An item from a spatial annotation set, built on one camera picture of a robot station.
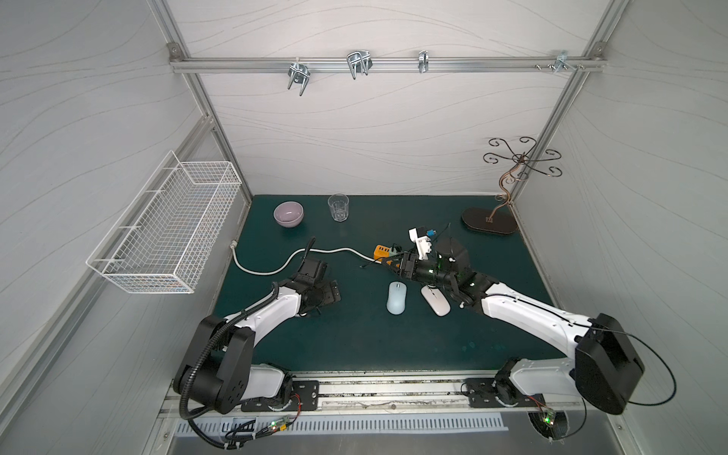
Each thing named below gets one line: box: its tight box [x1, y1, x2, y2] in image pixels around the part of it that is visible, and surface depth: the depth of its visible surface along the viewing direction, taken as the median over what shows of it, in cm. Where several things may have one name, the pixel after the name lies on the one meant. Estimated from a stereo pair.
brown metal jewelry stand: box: [460, 136, 564, 235], surface depth 107 cm
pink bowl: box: [273, 200, 305, 229], surface depth 113 cm
